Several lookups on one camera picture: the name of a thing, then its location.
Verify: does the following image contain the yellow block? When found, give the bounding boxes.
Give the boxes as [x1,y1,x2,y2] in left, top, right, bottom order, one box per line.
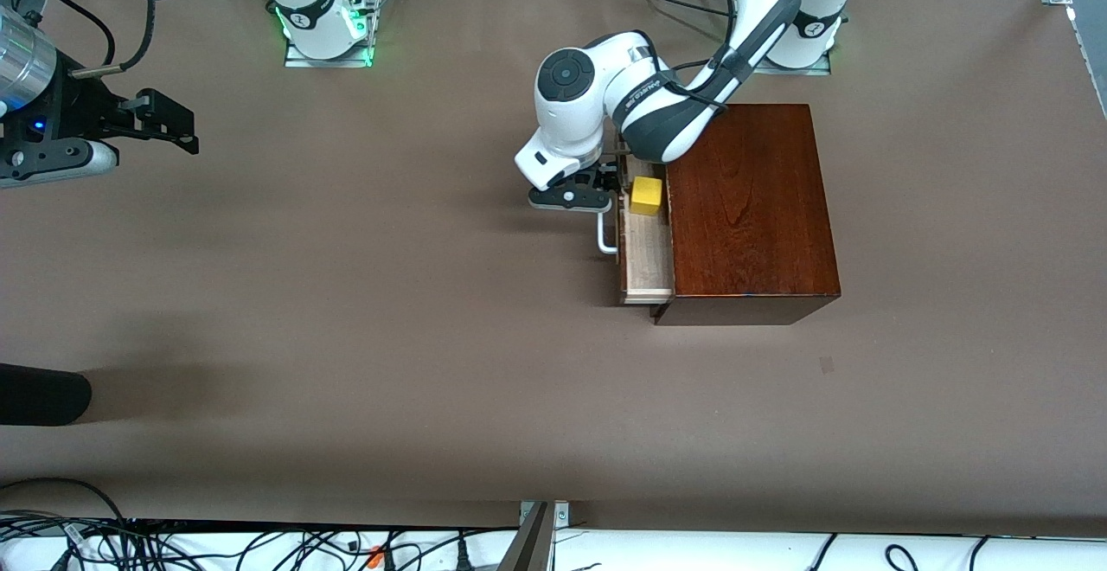
[629,176,665,218]

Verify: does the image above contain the wooden drawer with metal handle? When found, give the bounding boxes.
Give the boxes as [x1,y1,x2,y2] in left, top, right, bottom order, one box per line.
[596,169,676,307]

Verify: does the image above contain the dark brown wooden cabinet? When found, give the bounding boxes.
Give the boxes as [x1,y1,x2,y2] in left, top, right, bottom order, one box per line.
[653,104,842,327]

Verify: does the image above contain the black rounded cylinder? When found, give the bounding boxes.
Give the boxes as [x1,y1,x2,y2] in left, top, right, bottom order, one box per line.
[0,363,93,427]

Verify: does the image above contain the grey angled bar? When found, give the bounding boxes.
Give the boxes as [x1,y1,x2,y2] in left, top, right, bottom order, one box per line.
[496,502,555,571]

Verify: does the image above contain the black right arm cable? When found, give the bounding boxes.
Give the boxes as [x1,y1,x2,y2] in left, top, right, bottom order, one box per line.
[0,0,117,70]

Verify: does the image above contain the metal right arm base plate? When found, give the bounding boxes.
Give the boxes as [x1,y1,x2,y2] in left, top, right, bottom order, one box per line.
[284,0,375,69]

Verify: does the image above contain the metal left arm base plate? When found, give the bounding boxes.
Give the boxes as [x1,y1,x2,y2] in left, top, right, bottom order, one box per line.
[752,43,834,77]

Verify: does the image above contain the metal corner bracket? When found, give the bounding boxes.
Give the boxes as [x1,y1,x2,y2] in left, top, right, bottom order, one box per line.
[519,500,572,529]

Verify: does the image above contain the black looped cable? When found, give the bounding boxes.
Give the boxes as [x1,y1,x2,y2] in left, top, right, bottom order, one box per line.
[0,476,131,546]

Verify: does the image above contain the tangled black cables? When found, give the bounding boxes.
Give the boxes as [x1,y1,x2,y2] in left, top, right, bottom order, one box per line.
[0,515,520,571]

